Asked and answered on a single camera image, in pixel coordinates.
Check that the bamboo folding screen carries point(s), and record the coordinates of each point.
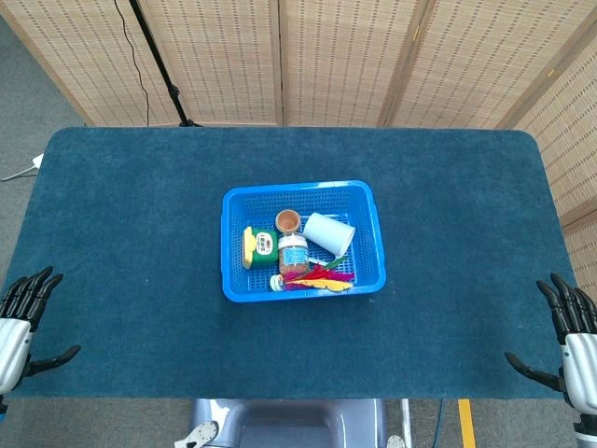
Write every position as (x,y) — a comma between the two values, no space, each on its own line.
(326,60)

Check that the yellow floor tape strip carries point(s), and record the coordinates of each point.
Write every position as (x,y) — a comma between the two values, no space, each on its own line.
(466,424)

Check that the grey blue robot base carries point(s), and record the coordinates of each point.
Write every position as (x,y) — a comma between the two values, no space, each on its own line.
(289,424)

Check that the colourful feather shuttlecock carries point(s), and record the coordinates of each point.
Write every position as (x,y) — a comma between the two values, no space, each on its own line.
(322,281)

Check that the white mug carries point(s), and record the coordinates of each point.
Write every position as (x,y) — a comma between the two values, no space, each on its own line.
(326,232)

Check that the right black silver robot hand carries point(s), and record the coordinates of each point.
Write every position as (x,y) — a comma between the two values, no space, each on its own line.
(580,359)

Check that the white floor strip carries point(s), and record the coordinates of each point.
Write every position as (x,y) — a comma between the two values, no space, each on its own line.
(406,420)

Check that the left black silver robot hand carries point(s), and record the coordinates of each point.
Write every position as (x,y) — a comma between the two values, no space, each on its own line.
(14,336)

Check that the dark blue table carpet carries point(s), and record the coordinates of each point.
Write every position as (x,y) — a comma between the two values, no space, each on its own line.
(140,233)

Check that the small orange stacking cups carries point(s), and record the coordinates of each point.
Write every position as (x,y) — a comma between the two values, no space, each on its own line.
(286,220)

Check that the blue plastic mesh basket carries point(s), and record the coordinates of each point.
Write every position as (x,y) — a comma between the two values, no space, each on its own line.
(233,289)

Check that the clear jar with blue label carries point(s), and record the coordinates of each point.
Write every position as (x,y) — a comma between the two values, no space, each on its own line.
(293,256)

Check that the black tripod stand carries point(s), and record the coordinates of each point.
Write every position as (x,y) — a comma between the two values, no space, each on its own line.
(161,70)

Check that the green box with yellow lid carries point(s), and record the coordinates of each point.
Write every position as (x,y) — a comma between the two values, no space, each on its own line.
(262,245)

